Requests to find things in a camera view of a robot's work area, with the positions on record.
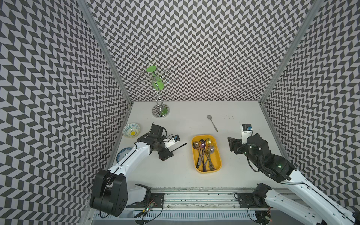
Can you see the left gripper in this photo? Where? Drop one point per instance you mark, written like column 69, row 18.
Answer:
column 165, row 154

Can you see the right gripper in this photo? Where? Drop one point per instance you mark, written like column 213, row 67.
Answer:
column 235, row 143

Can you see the yellow plastic storage box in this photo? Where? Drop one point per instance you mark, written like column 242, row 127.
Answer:
column 216, row 158

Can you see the small silver spoon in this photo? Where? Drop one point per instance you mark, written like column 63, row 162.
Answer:
column 210, row 118

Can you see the copper handled spoon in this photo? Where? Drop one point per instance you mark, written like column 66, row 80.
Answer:
column 198, row 146

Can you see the purple spoon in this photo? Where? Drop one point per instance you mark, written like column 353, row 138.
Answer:
column 202, row 148

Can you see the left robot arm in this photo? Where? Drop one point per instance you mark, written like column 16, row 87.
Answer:
column 111, row 193

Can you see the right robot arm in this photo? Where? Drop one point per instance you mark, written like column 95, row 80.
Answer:
column 319, row 208

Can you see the yellow blue patterned bowl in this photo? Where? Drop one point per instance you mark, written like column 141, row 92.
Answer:
column 131, row 130

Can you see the chrome cup holder stand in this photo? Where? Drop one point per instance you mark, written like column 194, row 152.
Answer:
column 160, row 110

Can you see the blue patterned plate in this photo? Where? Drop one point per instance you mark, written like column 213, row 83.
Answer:
column 123, row 153

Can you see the green plastic cup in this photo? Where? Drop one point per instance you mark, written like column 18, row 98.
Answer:
column 155, row 78

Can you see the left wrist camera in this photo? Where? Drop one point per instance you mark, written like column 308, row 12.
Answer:
column 172, row 141

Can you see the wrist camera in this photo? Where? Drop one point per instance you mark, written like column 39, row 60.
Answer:
column 172, row 141
column 246, row 132

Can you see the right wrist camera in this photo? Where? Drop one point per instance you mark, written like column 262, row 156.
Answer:
column 246, row 132

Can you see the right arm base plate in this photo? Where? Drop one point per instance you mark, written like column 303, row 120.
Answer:
column 250, row 200

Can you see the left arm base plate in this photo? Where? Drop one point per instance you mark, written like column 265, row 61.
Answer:
column 156, row 198

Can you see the aluminium front rail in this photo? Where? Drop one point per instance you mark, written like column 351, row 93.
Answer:
column 202, row 198

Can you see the aluminium corner post left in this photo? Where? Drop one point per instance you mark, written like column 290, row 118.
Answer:
column 84, row 7

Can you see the aluminium corner post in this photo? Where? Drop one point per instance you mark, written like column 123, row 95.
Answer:
column 292, row 48
column 84, row 7

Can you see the aluminium corner post right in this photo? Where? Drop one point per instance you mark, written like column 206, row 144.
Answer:
column 292, row 48

